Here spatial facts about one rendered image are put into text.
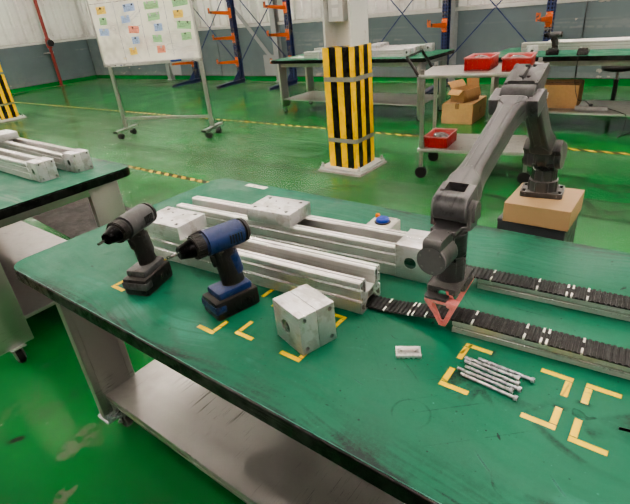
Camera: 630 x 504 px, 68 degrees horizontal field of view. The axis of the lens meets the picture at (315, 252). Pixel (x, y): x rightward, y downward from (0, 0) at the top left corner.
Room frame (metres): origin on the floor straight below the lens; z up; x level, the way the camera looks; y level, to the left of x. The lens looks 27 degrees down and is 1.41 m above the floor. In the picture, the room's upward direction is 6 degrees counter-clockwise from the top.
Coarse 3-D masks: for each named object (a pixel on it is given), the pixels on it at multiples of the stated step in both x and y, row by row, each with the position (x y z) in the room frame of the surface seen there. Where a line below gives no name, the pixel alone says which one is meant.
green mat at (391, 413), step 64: (192, 192) 1.87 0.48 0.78; (256, 192) 1.79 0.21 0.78; (64, 256) 1.37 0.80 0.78; (128, 256) 1.32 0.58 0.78; (512, 256) 1.09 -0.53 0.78; (576, 256) 1.06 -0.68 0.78; (128, 320) 0.96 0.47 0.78; (192, 320) 0.93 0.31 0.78; (256, 320) 0.91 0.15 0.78; (384, 320) 0.86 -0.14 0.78; (576, 320) 0.80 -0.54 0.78; (256, 384) 0.70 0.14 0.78; (320, 384) 0.68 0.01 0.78; (384, 384) 0.66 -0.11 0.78; (576, 384) 0.62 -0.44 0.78; (384, 448) 0.52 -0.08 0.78; (448, 448) 0.51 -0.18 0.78; (512, 448) 0.50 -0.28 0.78; (576, 448) 0.49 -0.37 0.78
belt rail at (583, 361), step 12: (456, 324) 0.79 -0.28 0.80; (480, 336) 0.76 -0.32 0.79; (492, 336) 0.76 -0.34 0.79; (504, 336) 0.74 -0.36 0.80; (516, 348) 0.72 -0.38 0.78; (528, 348) 0.71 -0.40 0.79; (540, 348) 0.70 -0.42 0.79; (552, 348) 0.69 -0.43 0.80; (564, 360) 0.67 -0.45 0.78; (576, 360) 0.66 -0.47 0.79; (588, 360) 0.65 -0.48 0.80; (600, 360) 0.64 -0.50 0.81; (612, 372) 0.63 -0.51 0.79; (624, 372) 0.62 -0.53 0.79
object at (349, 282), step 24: (168, 240) 1.25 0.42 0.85; (264, 240) 1.16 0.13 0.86; (192, 264) 1.20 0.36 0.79; (264, 264) 1.05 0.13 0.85; (288, 264) 1.01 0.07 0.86; (312, 264) 1.05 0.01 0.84; (336, 264) 1.01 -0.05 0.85; (360, 264) 0.98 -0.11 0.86; (288, 288) 1.01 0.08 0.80; (336, 288) 0.92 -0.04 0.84; (360, 288) 0.89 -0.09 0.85; (360, 312) 0.89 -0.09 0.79
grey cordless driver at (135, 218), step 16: (144, 208) 1.15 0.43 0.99; (112, 224) 1.06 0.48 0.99; (128, 224) 1.08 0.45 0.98; (144, 224) 1.12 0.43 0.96; (112, 240) 1.03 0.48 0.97; (128, 240) 1.10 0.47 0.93; (144, 240) 1.12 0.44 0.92; (144, 256) 1.11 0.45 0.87; (160, 256) 1.16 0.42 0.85; (128, 272) 1.09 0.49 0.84; (144, 272) 1.08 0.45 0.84; (160, 272) 1.12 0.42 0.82; (128, 288) 1.08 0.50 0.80; (144, 288) 1.06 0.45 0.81
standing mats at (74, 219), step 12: (72, 204) 4.12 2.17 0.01; (84, 204) 4.08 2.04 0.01; (36, 216) 3.89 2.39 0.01; (48, 216) 3.86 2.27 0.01; (60, 216) 3.83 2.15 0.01; (72, 216) 3.80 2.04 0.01; (84, 216) 3.77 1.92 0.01; (60, 228) 3.55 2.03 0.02; (72, 228) 3.52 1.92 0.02; (84, 228) 3.50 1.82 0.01
